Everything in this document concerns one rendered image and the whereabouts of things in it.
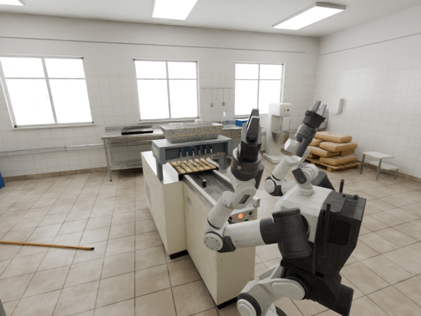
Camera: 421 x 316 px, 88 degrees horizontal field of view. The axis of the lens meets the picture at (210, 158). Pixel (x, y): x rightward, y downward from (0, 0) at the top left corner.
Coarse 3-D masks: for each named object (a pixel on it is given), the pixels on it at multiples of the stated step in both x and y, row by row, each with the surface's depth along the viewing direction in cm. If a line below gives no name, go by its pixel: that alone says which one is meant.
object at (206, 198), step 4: (180, 176) 211; (184, 176) 199; (188, 176) 197; (184, 180) 201; (188, 180) 190; (192, 180) 188; (188, 184) 192; (192, 184) 181; (196, 184) 178; (192, 188) 183; (196, 188) 174; (200, 188) 171; (196, 192) 175; (200, 192) 166; (204, 192) 163; (200, 196) 167; (204, 196) 160; (208, 196) 157; (204, 200) 161; (208, 200) 154; (212, 200) 151; (208, 204) 155; (212, 204) 148
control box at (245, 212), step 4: (248, 208) 152; (252, 208) 152; (232, 212) 148; (236, 212) 148; (240, 212) 148; (244, 212) 149; (248, 212) 150; (252, 212) 152; (232, 216) 145; (236, 216) 147; (244, 216) 150; (248, 216) 151; (252, 216) 153; (232, 220) 146; (236, 220) 148; (240, 220) 149; (244, 220) 150
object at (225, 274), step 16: (208, 176) 213; (192, 192) 181; (208, 192) 177; (192, 208) 186; (208, 208) 154; (256, 208) 157; (192, 224) 192; (192, 240) 199; (192, 256) 206; (208, 256) 166; (224, 256) 155; (240, 256) 162; (208, 272) 171; (224, 272) 159; (240, 272) 166; (208, 288) 177; (224, 288) 163; (240, 288) 170; (224, 304) 171
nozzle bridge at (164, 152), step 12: (156, 144) 197; (168, 144) 195; (180, 144) 195; (192, 144) 199; (204, 144) 213; (216, 144) 219; (228, 144) 215; (156, 156) 203; (168, 156) 200; (192, 156) 206; (204, 156) 211; (156, 168) 212
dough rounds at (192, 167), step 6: (174, 162) 230; (186, 162) 229; (192, 162) 229; (198, 162) 231; (204, 162) 229; (174, 168) 219; (180, 168) 212; (186, 168) 212; (192, 168) 211; (198, 168) 214; (204, 168) 217; (210, 168) 216
